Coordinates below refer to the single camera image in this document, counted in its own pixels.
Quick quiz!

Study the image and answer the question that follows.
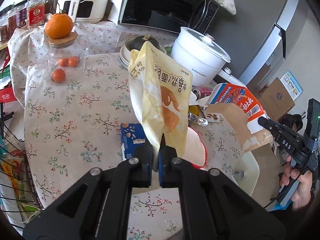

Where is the torn orange milk carton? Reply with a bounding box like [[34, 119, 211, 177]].
[[203, 83, 273, 153]]

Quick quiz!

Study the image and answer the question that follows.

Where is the yellow bread bag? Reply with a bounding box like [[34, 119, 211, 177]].
[[128, 42, 193, 157]]

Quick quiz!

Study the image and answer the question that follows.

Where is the white trash bin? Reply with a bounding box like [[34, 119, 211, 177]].
[[231, 152, 260, 196]]

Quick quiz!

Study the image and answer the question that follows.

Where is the person right hand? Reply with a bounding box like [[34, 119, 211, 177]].
[[280, 155, 312, 212]]

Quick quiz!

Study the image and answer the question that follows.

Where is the small cardboard box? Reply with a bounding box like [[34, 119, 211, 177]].
[[258, 77, 295, 121]]

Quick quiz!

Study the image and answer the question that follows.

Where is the blue small carton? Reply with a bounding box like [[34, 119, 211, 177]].
[[120, 123, 146, 160]]

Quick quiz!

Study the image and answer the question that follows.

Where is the floral tablecloth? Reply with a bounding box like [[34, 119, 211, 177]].
[[9, 22, 243, 239]]

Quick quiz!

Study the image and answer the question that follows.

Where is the yellow snack wrapper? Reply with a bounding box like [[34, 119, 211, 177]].
[[189, 105, 200, 116]]

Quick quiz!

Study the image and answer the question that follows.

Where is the red soda can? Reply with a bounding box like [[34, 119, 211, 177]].
[[191, 87, 213, 99]]

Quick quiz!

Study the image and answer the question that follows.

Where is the grey refrigerator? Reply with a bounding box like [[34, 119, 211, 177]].
[[207, 0, 299, 84]]

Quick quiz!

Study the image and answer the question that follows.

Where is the white electric cooking pot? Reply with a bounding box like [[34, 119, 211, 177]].
[[170, 27, 245, 87]]

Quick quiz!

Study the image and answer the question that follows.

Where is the small tangerine in jar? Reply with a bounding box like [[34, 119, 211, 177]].
[[52, 68, 66, 83], [57, 58, 69, 67], [68, 56, 80, 67]]

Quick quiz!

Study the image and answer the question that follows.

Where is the glass jar with wooden lid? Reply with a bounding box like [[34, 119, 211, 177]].
[[47, 31, 89, 85]]

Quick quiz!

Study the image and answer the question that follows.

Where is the white ceramic bowl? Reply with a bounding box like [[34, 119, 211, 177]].
[[119, 37, 167, 69]]

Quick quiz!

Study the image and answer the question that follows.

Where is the green pumpkin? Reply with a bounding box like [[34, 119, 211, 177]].
[[129, 34, 160, 50]]

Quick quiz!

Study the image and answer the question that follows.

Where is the black microwave oven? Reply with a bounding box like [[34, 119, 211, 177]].
[[119, 0, 219, 34]]

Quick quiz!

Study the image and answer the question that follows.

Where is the large orange fruit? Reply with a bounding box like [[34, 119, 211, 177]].
[[45, 13, 73, 39]]

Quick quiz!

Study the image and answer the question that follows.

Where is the red label jar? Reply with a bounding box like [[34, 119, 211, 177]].
[[27, 0, 45, 29]]

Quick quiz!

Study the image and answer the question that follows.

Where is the black wire rack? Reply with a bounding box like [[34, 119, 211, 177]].
[[1, 102, 42, 234]]

